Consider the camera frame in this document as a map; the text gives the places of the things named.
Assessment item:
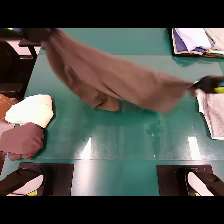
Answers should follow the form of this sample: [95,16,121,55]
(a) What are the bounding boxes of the red-brown garment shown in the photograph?
[0,93,18,120]

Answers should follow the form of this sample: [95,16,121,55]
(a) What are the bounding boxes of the white garment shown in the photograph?
[4,93,55,130]

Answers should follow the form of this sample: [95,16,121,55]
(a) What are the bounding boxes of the pale lilac garment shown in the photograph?
[174,28,213,52]

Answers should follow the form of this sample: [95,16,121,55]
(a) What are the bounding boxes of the beige garment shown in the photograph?
[203,28,224,52]

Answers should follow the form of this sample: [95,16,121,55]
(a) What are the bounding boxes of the brown garment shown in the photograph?
[41,29,198,114]

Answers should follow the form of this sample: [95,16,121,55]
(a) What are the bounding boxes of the dusky pink garment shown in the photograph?
[0,122,46,161]

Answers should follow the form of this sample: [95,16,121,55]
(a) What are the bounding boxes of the blue garment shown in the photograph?
[172,29,208,55]

